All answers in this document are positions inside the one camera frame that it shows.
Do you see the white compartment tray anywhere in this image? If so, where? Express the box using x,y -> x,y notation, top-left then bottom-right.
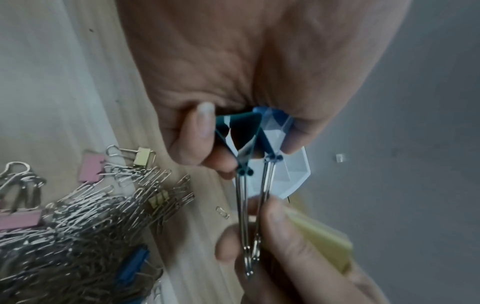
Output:
235,145 -> 312,200

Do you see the person's right hand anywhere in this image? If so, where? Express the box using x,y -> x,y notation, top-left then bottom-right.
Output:
215,196 -> 391,304

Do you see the pile of silver paper clips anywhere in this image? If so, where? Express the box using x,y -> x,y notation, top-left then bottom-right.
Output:
0,160 -> 230,304

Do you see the small pink binder clip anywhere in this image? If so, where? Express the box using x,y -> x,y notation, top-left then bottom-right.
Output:
80,153 -> 108,182
0,210 -> 44,234

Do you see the large blue binder clip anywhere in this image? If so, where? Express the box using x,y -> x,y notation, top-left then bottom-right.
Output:
252,106 -> 295,263

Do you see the person's left hand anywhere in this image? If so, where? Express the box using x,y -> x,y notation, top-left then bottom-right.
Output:
116,0 -> 414,179

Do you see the large teal binder clip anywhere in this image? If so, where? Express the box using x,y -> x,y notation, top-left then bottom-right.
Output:
213,114 -> 264,278

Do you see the large yellow binder clip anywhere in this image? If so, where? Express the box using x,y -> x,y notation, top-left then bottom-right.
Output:
284,204 -> 354,274

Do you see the small yellow binder clip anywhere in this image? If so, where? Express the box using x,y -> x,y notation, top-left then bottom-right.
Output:
106,144 -> 157,168
147,191 -> 171,209

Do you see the small blue binder clip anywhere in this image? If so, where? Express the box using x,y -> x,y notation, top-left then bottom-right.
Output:
113,246 -> 151,286

